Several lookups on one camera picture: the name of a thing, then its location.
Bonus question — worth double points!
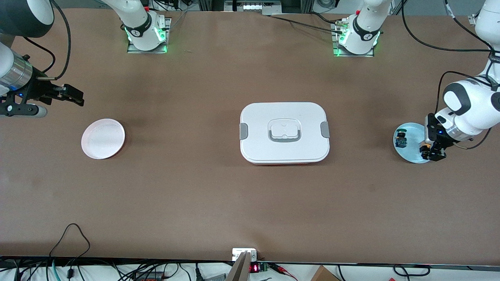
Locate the brown cardboard box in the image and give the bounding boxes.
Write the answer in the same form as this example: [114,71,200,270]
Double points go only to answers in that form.
[311,265,340,281]

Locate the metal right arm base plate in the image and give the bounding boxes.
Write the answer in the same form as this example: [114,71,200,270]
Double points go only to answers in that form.
[127,16,171,54]

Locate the black oval cable loop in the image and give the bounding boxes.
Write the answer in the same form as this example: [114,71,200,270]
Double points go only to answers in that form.
[393,265,431,277]

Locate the aluminium bar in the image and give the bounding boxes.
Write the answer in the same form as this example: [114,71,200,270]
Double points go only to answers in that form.
[226,251,251,281]

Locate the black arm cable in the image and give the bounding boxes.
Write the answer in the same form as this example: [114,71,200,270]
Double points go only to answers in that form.
[402,0,500,151]
[21,0,73,80]

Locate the white metal bracket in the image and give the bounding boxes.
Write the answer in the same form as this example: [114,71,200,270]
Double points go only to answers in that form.
[232,248,258,261]

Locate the pink round plate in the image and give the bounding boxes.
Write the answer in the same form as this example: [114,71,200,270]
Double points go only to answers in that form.
[81,119,125,160]

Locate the light blue round plate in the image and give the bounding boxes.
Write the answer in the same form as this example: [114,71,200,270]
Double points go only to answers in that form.
[393,123,434,164]

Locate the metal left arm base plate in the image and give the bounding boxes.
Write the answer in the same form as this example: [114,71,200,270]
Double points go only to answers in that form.
[331,21,375,57]

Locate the black cable across table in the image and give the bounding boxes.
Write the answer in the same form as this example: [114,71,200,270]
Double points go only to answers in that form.
[270,15,344,34]

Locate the thin black looped cable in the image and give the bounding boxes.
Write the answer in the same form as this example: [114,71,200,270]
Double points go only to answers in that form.
[49,223,91,266]

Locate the red clip lead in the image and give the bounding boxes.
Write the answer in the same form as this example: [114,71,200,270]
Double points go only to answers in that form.
[270,263,299,281]

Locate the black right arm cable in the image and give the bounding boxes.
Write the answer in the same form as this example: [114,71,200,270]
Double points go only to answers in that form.
[21,0,73,80]

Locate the white lunch box grey latches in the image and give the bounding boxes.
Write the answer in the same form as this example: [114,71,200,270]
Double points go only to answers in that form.
[239,102,330,165]

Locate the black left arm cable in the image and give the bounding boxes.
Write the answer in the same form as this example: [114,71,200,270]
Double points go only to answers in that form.
[402,0,500,151]

